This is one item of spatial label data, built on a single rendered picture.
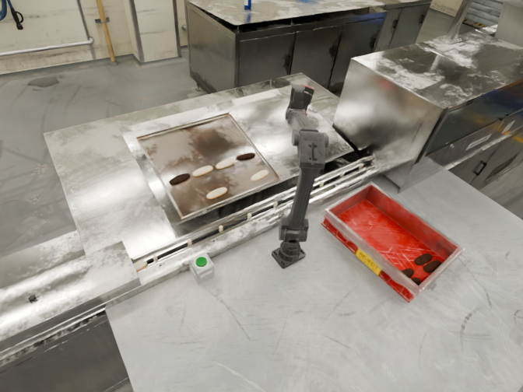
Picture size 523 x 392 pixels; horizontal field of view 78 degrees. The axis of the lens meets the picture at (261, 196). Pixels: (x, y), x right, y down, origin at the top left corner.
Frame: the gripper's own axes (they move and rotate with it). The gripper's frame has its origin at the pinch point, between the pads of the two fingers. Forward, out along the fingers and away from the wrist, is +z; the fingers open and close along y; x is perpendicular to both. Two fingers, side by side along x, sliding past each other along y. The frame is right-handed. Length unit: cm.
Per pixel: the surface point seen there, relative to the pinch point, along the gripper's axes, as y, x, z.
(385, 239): 34, 59, -30
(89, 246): 49, -44, -95
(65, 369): 77, -27, -126
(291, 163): 28.8, 5.3, -14.7
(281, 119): 22.1, -13.7, 10.8
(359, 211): 34, 45, -20
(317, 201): 32.4, 25.6, -28.1
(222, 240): 39, 0, -69
